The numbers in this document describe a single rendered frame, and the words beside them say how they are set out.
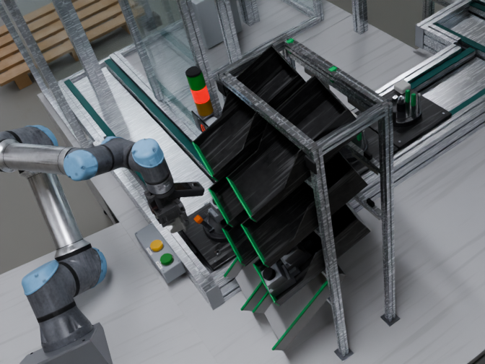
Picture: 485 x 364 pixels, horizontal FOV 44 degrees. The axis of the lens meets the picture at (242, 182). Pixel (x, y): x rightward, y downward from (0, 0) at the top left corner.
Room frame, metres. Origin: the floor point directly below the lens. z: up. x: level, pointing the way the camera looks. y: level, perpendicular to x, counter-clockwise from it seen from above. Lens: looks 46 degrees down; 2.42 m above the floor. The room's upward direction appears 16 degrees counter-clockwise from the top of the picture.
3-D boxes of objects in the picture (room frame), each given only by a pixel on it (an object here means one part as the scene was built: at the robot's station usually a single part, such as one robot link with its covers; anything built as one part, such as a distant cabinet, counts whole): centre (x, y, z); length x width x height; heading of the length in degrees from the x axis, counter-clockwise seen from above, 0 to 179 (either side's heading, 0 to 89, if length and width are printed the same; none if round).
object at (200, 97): (1.47, 0.05, 1.33); 0.05 x 0.05 x 0.05
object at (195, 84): (1.47, 0.05, 1.38); 0.05 x 0.05 x 0.05
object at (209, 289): (1.45, 0.33, 0.91); 0.89 x 0.06 x 0.11; 22
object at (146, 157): (1.20, 0.22, 1.36); 0.09 x 0.08 x 0.11; 48
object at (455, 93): (1.43, -0.36, 0.91); 1.24 x 0.33 x 0.10; 112
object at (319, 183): (0.96, -0.16, 1.26); 0.36 x 0.21 x 0.80; 22
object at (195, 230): (1.25, 0.09, 0.96); 0.24 x 0.24 x 0.02; 22
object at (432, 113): (1.53, -0.60, 1.01); 0.24 x 0.24 x 0.13; 22
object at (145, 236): (1.25, 0.32, 0.93); 0.21 x 0.07 x 0.06; 22
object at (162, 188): (1.20, 0.22, 1.29); 0.08 x 0.08 x 0.05
